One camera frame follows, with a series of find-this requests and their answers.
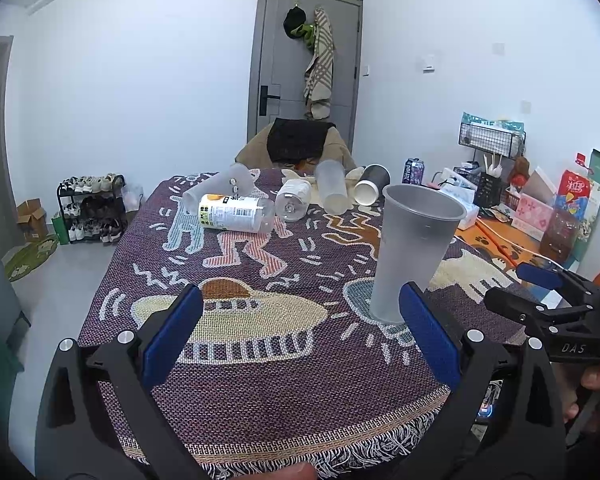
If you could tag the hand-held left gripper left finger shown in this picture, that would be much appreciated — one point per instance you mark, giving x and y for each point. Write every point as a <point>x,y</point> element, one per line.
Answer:
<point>172,332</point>

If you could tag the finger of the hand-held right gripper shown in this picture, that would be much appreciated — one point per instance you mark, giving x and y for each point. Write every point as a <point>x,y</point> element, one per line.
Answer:
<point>539,276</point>
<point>512,305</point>

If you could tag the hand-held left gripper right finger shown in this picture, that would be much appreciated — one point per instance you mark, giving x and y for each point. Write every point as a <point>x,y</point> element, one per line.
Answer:
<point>432,337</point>

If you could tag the tall frosted plastic cup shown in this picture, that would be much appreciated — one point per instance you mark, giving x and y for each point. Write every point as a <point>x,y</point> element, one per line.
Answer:
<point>412,255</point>

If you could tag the black paper cup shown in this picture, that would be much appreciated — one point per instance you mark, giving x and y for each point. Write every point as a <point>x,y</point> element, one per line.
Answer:
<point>371,183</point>

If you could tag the ribbed frosted plastic cup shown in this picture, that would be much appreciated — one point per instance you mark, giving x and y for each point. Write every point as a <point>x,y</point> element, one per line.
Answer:
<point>330,185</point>

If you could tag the brown transparent container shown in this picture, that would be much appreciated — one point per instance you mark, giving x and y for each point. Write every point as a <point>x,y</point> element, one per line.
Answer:
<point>557,237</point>

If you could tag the orange paw print mat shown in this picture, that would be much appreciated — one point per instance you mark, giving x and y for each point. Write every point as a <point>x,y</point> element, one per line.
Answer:
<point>490,245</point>

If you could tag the pink box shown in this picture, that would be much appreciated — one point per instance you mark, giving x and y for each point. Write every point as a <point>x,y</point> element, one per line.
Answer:
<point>532,215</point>

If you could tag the printed purple blanket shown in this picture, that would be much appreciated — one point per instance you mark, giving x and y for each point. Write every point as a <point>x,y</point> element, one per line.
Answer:
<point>260,320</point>

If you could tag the red snack packet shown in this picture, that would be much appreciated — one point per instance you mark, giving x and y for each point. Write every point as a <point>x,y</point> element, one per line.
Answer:
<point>574,192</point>

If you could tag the black utensil holder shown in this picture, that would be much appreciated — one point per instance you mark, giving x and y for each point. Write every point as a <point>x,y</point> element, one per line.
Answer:
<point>487,192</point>

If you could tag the brown plush toy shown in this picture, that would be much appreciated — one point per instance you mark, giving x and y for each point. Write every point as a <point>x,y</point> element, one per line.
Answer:
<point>520,170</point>

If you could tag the white tissue box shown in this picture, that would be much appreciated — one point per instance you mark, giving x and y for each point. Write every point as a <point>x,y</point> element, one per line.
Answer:
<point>462,200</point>

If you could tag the green tall box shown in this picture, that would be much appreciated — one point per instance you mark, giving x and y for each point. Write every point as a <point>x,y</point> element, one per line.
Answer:
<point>597,180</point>

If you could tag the white power strip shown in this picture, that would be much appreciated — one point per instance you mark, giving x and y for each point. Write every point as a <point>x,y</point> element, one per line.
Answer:
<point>452,177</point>

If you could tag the lying white labelled bottle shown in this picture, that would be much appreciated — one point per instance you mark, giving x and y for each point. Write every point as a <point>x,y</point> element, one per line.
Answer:
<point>235,212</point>

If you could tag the clear plastic bag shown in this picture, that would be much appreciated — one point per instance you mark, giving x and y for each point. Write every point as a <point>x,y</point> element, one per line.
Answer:
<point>132,197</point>

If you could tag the black shoe rack with shoes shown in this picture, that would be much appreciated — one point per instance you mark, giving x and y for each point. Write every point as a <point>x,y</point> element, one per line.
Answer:
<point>92,210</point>

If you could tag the green bag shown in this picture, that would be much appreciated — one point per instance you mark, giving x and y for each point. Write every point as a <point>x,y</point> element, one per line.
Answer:
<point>60,230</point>

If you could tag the green round rug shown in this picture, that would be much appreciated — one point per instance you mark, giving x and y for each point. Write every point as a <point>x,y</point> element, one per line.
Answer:
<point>30,257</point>

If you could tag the purple drink carton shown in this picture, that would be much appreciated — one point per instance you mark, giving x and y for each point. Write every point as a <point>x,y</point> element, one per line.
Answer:
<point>413,171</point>

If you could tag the lying small white bottle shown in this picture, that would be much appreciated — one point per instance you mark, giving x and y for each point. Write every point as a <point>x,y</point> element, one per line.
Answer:
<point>292,199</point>

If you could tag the cardboard box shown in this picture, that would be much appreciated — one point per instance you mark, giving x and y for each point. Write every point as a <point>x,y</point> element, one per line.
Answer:
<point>32,220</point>

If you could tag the chair with brown jacket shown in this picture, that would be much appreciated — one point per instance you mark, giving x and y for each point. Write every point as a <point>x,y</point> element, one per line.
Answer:
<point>252,152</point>

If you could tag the black cloth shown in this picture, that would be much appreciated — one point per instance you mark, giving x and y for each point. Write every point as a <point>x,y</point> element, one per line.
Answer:
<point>297,137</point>

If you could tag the plaid scarf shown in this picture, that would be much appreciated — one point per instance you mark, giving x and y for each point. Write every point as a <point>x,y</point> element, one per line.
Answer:
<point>321,60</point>

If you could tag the grey door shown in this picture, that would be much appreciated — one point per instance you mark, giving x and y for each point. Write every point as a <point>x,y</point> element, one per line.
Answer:
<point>280,50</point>

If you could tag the green plush hanger item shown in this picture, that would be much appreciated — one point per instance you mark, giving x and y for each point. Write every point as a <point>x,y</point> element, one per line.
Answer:
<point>306,34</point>

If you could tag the black hat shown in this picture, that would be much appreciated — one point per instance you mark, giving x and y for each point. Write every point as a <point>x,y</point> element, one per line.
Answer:
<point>294,19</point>

